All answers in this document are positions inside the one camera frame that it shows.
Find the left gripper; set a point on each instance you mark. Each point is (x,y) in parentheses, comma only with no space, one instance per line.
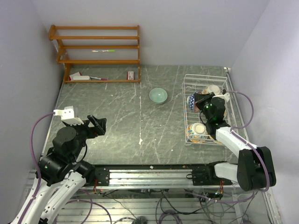
(93,131)

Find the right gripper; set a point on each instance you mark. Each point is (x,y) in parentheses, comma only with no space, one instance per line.
(202,98)

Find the red patterned bowl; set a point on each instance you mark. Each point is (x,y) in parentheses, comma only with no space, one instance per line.
(191,102)

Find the orange blue patterned bowl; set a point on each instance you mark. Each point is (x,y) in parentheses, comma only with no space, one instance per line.
(196,132)

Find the pale green ribbed bowl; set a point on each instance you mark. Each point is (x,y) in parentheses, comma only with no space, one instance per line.
(158,95)

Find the blue yellow patterned bowl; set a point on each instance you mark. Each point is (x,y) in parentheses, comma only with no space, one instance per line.
(212,140)

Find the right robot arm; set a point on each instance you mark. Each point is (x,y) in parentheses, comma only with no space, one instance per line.
(255,169)

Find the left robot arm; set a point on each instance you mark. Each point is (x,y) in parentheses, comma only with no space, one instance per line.
(59,174)

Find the pink white pen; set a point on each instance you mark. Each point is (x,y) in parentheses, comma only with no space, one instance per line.
(97,79)

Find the small red white box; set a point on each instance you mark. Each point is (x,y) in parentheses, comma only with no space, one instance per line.
(130,75)

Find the green white pen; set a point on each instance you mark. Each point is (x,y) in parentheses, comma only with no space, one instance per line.
(108,50)

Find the white wire dish rack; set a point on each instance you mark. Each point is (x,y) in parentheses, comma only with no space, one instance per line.
(197,83)

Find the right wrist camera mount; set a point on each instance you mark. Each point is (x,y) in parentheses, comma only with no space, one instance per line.
(225,96)

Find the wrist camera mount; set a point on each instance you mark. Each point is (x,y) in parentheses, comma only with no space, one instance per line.
(225,96)
(69,115)

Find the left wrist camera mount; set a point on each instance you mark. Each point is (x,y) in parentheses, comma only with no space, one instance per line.
(69,115)

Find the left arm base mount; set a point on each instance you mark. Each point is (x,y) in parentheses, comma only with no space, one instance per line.
(102,177)

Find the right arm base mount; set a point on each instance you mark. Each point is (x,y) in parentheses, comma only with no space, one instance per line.
(204,174)

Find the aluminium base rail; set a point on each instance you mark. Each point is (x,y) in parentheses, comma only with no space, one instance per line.
(133,179)

